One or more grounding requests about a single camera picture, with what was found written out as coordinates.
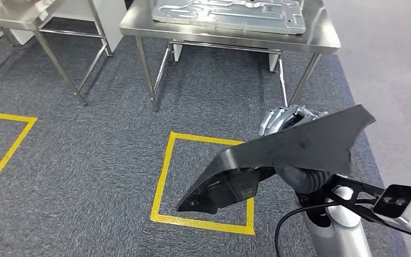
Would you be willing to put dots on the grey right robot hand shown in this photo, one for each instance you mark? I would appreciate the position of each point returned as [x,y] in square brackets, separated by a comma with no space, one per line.
[287,117]

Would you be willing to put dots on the black plastic car part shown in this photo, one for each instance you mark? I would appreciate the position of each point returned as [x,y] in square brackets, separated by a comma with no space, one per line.
[297,149]

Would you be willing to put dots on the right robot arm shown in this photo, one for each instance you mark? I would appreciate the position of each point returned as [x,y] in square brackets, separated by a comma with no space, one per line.
[340,230]

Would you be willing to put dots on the stainless steel workbench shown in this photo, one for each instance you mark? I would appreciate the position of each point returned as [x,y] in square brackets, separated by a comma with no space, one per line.
[141,25]

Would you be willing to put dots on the grey stamped metal plate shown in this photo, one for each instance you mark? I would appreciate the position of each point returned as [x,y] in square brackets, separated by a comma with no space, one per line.
[226,17]

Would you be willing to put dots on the yellow floor tape square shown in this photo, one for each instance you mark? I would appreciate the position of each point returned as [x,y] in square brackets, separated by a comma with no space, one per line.
[7,117]
[163,177]

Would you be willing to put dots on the white cabinet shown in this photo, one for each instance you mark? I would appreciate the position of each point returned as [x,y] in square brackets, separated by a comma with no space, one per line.
[113,21]

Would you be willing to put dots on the stainless steel side table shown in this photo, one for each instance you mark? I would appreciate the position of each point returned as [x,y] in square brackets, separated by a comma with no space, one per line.
[14,17]

